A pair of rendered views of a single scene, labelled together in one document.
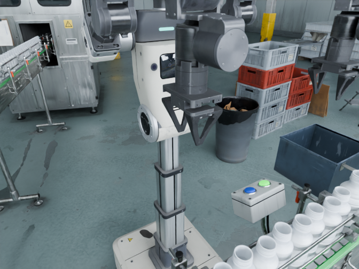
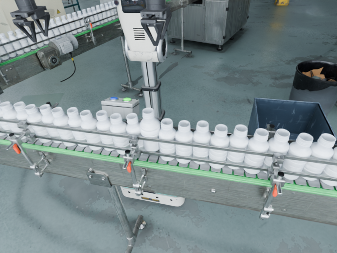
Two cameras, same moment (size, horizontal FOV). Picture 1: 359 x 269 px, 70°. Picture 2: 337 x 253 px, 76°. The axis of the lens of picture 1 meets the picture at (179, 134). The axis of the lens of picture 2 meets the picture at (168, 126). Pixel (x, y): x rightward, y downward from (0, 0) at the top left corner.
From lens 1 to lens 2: 0.96 m
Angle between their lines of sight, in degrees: 41
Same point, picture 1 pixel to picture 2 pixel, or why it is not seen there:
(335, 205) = (120, 121)
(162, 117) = (128, 42)
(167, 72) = (127, 8)
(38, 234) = not seen: hidden behind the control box
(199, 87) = (19, 7)
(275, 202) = (122, 112)
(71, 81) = (208, 19)
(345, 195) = (136, 121)
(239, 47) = not seen: outside the picture
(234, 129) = (303, 97)
